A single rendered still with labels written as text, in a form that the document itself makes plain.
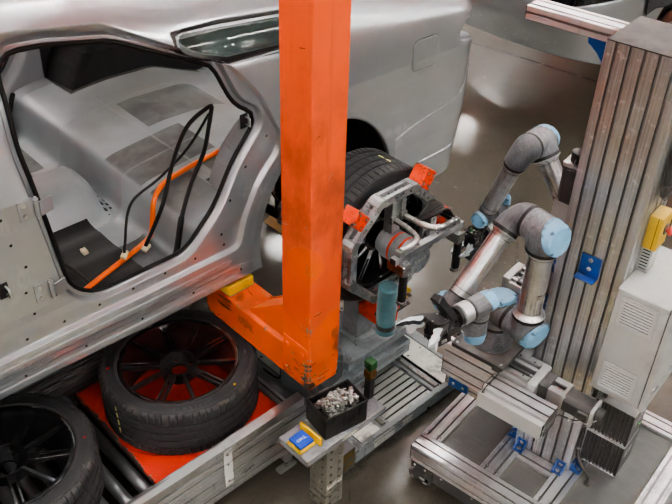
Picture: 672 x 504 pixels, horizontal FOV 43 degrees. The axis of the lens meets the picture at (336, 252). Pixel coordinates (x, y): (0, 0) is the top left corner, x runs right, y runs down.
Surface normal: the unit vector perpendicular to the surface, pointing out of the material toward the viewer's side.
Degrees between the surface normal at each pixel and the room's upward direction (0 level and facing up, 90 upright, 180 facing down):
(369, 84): 90
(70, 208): 55
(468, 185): 0
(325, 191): 90
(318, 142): 90
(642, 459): 0
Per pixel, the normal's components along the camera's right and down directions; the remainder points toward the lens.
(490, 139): 0.03, -0.80
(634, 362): -0.63, 0.45
